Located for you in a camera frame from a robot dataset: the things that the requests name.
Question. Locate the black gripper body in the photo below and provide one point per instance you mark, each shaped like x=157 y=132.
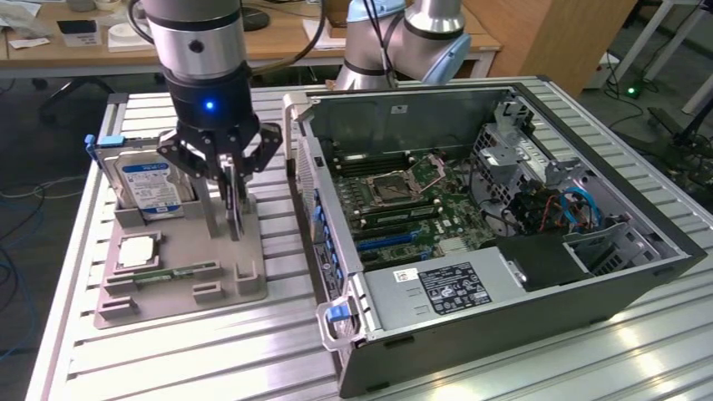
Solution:
x=215 y=108

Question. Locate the graphics card with black fan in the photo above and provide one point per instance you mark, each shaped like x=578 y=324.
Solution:
x=236 y=225

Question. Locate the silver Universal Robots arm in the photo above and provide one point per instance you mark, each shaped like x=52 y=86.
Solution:
x=195 y=46

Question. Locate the hard disk in blue caddy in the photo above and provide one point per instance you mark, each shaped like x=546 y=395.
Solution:
x=139 y=192

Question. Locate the wooden desk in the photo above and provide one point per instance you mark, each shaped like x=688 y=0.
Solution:
x=279 y=46

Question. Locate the black round lamp base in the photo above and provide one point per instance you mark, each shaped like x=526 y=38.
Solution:
x=259 y=21

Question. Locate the white box with round dish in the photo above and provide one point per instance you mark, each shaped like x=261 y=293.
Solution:
x=128 y=37

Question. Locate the silver CPU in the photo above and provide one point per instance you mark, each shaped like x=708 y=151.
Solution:
x=137 y=252

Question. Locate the CPU socket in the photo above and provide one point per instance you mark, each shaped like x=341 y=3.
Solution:
x=392 y=188

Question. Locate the black office chair base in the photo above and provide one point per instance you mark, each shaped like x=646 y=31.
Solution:
x=72 y=89

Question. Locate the white paper stack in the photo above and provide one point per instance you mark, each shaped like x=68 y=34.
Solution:
x=328 y=39

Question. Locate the green RAM stick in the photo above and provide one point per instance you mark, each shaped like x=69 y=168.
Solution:
x=167 y=275

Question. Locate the metal socket cover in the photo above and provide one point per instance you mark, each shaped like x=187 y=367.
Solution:
x=432 y=167

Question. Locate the white box with black top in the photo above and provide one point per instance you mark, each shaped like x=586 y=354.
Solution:
x=79 y=31

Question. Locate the blue expansion slot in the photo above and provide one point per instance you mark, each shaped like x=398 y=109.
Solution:
x=384 y=242

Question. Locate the brown cardboard box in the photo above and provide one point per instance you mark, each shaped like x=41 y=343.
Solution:
x=336 y=14

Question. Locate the white tape roll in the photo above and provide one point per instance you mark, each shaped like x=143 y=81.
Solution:
x=105 y=4

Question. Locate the grey cup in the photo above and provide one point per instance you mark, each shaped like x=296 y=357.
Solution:
x=81 y=5

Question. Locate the grey parts rack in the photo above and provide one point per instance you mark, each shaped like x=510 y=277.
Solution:
x=167 y=301

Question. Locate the green motherboard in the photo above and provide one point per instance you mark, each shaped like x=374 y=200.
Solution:
x=450 y=196

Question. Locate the white paper slip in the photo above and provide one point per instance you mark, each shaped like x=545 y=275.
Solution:
x=28 y=43

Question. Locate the clear plastic bag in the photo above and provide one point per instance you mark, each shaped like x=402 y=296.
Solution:
x=19 y=18

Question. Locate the blue case latch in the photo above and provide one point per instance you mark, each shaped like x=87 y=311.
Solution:
x=336 y=314

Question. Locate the silver disk bay cage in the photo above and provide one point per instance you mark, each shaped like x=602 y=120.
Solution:
x=501 y=158

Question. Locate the grey power supply unit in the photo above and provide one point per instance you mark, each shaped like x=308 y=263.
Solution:
x=401 y=301

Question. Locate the wooden cabinet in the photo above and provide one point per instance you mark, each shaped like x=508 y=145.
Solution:
x=557 y=42

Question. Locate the open black PC case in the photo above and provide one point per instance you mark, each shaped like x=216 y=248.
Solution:
x=501 y=334

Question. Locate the white power socket box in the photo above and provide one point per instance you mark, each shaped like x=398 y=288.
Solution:
x=604 y=75

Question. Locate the black stand foot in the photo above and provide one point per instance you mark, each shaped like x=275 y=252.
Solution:
x=662 y=117

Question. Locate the green lit switch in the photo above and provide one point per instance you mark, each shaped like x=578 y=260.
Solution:
x=630 y=90

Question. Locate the white desk frame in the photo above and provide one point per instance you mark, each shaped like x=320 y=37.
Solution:
x=652 y=42

